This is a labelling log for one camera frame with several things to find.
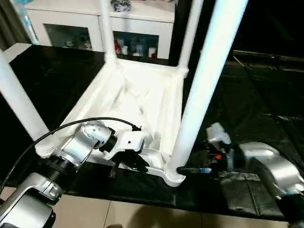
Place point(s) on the black work mat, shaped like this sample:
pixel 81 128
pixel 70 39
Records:
pixel 247 104

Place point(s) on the white plastic table leg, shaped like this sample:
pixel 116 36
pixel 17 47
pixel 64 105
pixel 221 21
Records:
pixel 19 104
pixel 190 33
pixel 107 33
pixel 209 71

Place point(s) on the white glass-door cabinet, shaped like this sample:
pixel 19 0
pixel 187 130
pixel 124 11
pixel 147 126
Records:
pixel 71 14

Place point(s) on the white plastic table top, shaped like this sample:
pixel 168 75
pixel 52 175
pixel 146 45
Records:
pixel 142 95

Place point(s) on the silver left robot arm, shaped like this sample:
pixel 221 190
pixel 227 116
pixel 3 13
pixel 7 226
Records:
pixel 71 152

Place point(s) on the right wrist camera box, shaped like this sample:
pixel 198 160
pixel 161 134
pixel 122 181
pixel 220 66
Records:
pixel 218 133

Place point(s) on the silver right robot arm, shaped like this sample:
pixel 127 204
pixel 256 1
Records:
pixel 270 161

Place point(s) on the red bottle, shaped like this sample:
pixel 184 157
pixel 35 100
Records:
pixel 117 46

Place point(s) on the small silver ornament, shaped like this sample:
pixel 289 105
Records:
pixel 122 4

